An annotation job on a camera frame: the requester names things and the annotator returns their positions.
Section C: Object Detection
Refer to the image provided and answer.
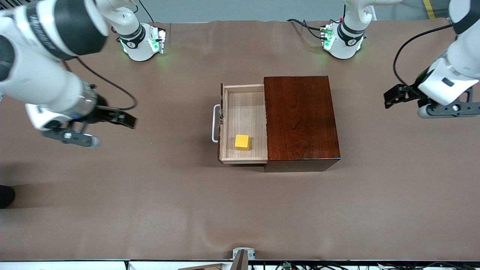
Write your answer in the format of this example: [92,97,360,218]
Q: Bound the yellow block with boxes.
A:
[235,134,251,151]

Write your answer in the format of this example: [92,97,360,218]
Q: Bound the brown table mat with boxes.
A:
[0,19,480,262]

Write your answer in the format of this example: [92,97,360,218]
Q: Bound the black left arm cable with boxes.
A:
[392,24,456,87]

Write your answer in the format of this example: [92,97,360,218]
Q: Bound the dark wooden cabinet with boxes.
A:
[264,76,342,173]

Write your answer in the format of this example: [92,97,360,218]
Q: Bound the black round knob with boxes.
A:
[0,185,16,209]

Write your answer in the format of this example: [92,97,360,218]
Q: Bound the grey metal bracket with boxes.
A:
[232,247,256,261]

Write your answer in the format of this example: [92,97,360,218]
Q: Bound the black base cable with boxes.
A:
[139,0,155,24]
[287,18,329,40]

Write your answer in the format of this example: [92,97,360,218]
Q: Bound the flat brown wooden board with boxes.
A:
[177,263,225,270]

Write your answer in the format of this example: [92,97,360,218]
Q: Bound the wooden drawer with white handle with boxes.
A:
[212,83,269,165]

